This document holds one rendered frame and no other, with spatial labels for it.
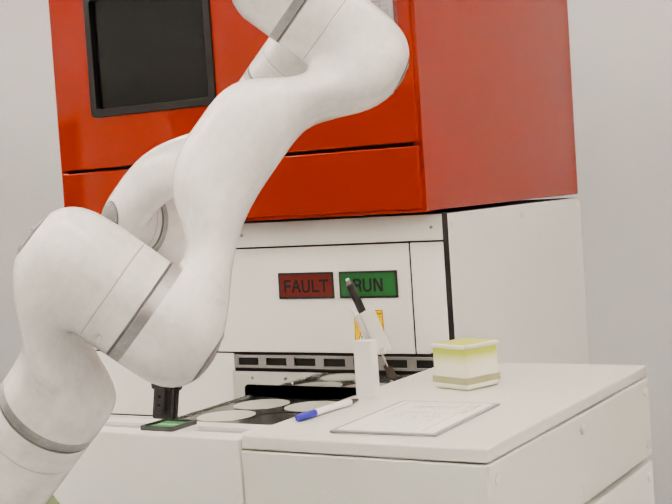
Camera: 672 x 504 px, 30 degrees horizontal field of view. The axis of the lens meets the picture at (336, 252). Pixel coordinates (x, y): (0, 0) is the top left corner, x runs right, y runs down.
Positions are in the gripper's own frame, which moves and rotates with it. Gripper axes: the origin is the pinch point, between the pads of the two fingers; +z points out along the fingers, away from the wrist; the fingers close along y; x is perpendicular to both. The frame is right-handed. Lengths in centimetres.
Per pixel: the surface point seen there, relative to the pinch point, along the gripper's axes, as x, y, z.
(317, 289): -10, -54, -22
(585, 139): -10, -194, -79
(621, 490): 50, -45, 10
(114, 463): -6.1, 2.8, 8.4
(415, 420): 34.5, -8.2, 0.8
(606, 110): -4, -193, -86
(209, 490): 9.8, 2.2, 11.0
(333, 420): 22.4, -7.7, 1.3
